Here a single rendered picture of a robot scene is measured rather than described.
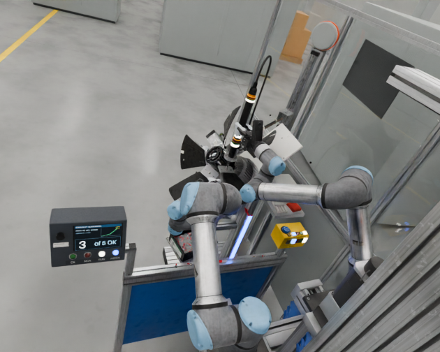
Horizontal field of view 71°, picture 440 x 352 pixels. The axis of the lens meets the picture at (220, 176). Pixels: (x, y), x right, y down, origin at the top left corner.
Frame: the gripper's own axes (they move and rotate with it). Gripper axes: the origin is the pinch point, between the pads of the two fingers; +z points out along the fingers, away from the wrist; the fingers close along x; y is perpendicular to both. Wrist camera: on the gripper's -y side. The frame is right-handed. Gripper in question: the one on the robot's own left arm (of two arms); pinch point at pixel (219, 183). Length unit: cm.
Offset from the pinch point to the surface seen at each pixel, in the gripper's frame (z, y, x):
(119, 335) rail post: -54, 15, 88
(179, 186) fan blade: -0.5, 24.6, 15.5
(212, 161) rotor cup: 9.1, 11.7, -3.9
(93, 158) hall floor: 63, 187, 98
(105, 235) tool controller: -65, 10, -2
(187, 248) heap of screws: -19.9, 0.9, 33.7
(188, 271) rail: -30.2, -8.0, 35.5
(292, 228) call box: 14.3, -41.0, 15.2
